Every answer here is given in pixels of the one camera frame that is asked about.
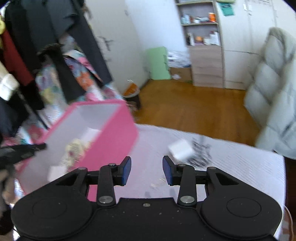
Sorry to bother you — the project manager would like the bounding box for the white power adapter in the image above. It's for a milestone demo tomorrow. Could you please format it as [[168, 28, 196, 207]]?
[[168, 139, 194, 161]]

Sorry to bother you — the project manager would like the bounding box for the pink storage box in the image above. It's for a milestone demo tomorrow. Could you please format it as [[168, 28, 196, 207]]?
[[17, 99, 138, 194]]

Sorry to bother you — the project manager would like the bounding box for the cream remote control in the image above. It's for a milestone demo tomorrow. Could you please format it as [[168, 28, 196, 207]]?
[[61, 138, 90, 167]]

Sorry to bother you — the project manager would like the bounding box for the white table mat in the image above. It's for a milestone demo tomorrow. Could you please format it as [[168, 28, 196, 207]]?
[[87, 123, 286, 232]]

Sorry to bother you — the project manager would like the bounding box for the white fleece cuff coat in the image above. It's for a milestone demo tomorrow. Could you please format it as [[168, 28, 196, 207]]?
[[0, 63, 20, 101]]

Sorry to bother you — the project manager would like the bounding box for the floral quilt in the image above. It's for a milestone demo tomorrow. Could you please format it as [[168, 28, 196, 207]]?
[[1, 50, 122, 147]]

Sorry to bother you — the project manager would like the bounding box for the red garment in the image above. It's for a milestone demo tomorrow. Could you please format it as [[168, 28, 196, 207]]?
[[1, 30, 34, 86]]

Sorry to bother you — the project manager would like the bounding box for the cardboard box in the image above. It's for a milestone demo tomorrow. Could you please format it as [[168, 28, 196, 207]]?
[[170, 67, 193, 82]]

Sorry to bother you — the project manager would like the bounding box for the grey puffer jacket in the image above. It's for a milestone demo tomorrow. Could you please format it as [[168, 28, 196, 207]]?
[[244, 27, 295, 159]]

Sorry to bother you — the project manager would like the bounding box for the black hanging garment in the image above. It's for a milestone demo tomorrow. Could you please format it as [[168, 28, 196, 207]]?
[[4, 1, 112, 102]]

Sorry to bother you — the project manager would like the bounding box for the wooden shelf cabinet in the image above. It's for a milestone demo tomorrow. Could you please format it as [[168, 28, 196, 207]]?
[[175, 0, 224, 88]]

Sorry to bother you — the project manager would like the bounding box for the orange bottle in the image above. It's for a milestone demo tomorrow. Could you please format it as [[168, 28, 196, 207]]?
[[208, 12, 216, 22]]

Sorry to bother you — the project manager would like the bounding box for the white wardrobe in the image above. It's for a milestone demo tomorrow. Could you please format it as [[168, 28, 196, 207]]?
[[216, 1, 275, 89]]

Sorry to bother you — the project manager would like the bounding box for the teal hanging pouch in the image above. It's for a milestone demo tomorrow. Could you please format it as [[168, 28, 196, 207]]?
[[219, 3, 235, 16]]

